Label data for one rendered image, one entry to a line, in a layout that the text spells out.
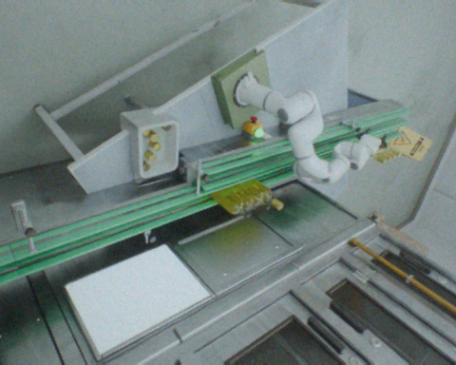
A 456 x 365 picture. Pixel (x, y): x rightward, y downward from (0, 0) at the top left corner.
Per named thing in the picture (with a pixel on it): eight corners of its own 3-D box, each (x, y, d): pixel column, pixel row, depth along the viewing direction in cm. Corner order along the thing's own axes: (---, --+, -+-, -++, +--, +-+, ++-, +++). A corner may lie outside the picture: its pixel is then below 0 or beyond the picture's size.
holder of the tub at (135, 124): (131, 181, 152) (140, 189, 147) (128, 120, 138) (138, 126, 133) (166, 170, 162) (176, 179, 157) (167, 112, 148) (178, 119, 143)
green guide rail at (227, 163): (195, 167, 153) (206, 176, 148) (195, 165, 153) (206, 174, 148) (402, 108, 253) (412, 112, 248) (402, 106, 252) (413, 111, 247)
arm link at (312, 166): (285, 158, 153) (294, 186, 158) (313, 158, 143) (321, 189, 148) (302, 144, 160) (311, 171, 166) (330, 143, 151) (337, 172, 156)
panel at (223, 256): (60, 290, 126) (98, 366, 105) (59, 284, 125) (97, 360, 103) (250, 211, 178) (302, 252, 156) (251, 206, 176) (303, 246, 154)
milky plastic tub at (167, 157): (131, 170, 149) (141, 180, 144) (128, 120, 138) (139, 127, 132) (167, 161, 159) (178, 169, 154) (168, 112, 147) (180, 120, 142)
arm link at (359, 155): (343, 147, 178) (362, 150, 172) (352, 135, 183) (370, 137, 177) (347, 170, 187) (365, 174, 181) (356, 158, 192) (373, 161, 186)
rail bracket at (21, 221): (12, 224, 125) (29, 263, 110) (1, 183, 116) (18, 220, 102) (27, 220, 127) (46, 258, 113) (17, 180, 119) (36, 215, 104)
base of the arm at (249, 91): (232, 78, 151) (257, 88, 141) (254, 65, 156) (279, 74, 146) (237, 109, 161) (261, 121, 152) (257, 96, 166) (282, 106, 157)
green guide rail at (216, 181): (194, 182, 157) (204, 191, 152) (194, 181, 157) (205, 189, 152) (398, 118, 257) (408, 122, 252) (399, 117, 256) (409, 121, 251)
